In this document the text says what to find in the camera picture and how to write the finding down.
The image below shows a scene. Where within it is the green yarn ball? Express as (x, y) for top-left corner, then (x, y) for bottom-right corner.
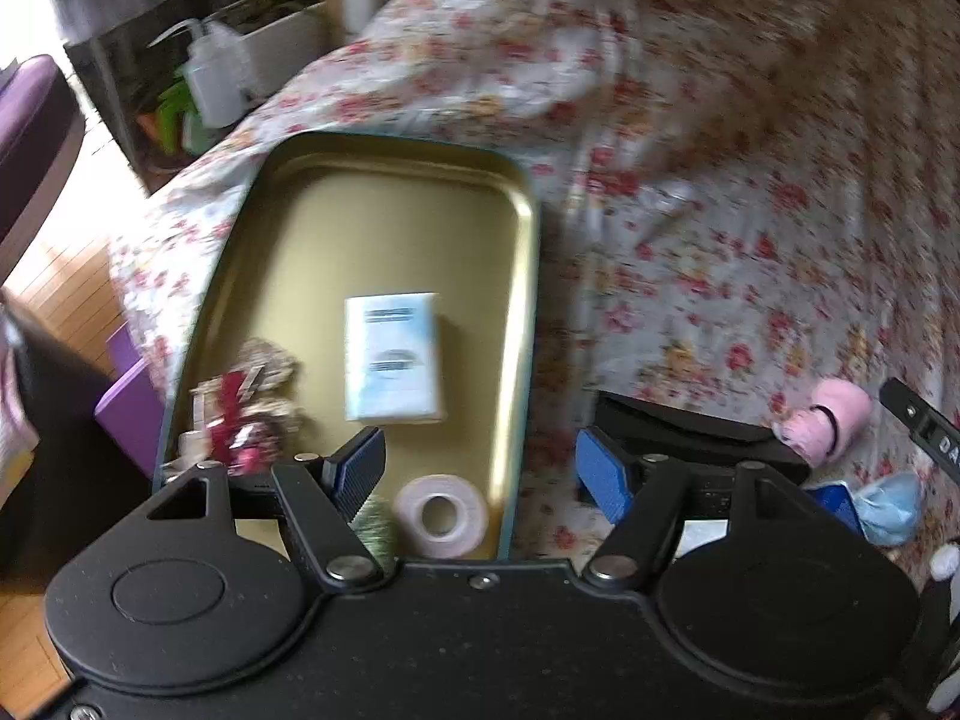
(350, 496), (397, 574)

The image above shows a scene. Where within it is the pink cloth with band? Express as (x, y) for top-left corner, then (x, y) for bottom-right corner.
(771, 379), (872, 468)

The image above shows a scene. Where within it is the dried flower sachet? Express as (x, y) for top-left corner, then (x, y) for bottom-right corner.
(179, 338), (302, 476)

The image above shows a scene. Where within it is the pink bandage tape roll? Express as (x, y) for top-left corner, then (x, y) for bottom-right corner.
(392, 475), (488, 559)

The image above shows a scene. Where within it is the white tissue packet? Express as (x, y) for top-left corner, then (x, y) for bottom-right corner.
(345, 293), (446, 424)

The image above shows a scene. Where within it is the black rectangular case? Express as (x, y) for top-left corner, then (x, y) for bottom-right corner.
(590, 392), (811, 483)

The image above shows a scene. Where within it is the blue box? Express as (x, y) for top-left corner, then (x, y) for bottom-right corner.
(805, 481), (864, 536)

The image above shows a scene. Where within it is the gold metal tray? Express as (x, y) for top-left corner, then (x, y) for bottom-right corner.
(160, 132), (540, 557)

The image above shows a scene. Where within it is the floral tablecloth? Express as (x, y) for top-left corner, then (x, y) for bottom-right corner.
(110, 0), (958, 561)

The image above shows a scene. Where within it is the white squeeze bottle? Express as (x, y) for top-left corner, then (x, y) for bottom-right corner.
(149, 18), (247, 130)

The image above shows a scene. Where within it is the purple stool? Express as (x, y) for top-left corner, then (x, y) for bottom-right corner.
(0, 54), (85, 278)

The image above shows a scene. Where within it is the white planter with plant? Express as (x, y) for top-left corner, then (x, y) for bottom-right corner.
(203, 0), (329, 103)

